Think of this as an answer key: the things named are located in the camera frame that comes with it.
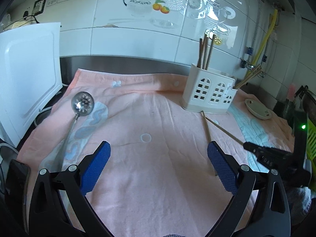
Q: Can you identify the chrome water valve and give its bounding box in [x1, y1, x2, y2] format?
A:
[240, 46, 268, 79]

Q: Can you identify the white floral dish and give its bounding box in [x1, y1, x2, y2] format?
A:
[244, 99, 272, 120]

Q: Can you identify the pink towel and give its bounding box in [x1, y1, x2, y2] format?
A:
[16, 68, 295, 237]

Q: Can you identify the white cable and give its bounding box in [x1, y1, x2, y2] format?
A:
[34, 105, 53, 127]

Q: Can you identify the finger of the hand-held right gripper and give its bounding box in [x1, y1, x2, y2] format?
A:
[243, 142, 294, 176]

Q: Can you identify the wall socket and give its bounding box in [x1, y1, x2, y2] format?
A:
[32, 0, 48, 15]

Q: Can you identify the corrugated metal hose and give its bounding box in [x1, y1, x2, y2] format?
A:
[249, 0, 262, 62]

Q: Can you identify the green plastic basket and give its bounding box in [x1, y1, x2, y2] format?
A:
[305, 117, 316, 161]

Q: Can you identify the black phone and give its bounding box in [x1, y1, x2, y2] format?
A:
[6, 159, 31, 198]

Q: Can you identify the person's grey clothing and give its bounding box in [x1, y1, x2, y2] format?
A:
[288, 186, 313, 220]

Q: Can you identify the dark pot with lid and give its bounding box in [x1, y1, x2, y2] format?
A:
[295, 85, 316, 129]

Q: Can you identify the yellow gas pipe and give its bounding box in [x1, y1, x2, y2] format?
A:
[250, 8, 278, 66]

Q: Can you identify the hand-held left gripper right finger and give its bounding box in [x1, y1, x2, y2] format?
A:
[207, 141, 292, 237]

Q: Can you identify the steel slotted spoon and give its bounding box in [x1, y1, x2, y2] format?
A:
[58, 91, 95, 172]

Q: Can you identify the white plastic chopstick holder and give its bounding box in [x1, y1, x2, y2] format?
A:
[180, 63, 237, 114]

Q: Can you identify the tableware and fruit wall decal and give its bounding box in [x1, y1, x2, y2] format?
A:
[122, 0, 236, 34]

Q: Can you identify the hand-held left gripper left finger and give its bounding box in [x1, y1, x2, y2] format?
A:
[23, 141, 111, 237]

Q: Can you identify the black power cable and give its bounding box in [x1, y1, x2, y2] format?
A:
[0, 11, 40, 26]

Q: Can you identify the glass jar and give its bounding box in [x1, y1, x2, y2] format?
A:
[283, 98, 297, 119]

